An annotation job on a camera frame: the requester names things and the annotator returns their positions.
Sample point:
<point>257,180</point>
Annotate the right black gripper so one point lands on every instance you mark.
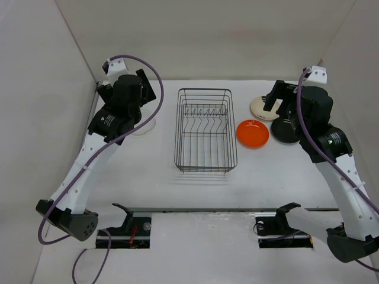
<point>281,90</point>

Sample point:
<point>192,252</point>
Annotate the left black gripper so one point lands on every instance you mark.
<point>147,94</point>

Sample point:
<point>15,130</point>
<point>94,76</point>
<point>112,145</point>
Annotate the black plate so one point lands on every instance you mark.
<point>282,131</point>

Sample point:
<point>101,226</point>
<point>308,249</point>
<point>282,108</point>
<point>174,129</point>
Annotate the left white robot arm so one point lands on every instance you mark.
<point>119,117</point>

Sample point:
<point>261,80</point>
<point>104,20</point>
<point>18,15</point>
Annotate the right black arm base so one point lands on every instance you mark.
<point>274,232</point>

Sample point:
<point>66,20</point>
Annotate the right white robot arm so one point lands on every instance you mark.
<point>356,236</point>

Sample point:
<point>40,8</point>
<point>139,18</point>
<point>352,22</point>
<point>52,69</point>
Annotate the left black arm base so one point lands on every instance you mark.
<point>127,228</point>

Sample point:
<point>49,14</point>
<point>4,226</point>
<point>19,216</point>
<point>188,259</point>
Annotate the cream plate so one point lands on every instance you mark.
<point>257,109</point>

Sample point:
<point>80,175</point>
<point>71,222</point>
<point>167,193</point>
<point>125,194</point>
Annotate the clear glass plate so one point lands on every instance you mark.
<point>145,129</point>

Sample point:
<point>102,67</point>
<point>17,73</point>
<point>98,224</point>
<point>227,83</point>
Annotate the orange plate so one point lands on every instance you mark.
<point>252,133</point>

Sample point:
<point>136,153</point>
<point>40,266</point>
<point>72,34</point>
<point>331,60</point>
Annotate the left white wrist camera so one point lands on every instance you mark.
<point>114,69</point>

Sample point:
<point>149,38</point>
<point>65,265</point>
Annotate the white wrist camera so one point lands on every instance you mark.
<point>114,69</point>
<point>317,76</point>

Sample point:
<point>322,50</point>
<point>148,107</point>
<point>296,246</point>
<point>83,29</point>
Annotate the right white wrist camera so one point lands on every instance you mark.
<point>317,76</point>

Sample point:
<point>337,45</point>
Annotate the grey wire dish rack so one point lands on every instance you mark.
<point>205,133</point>

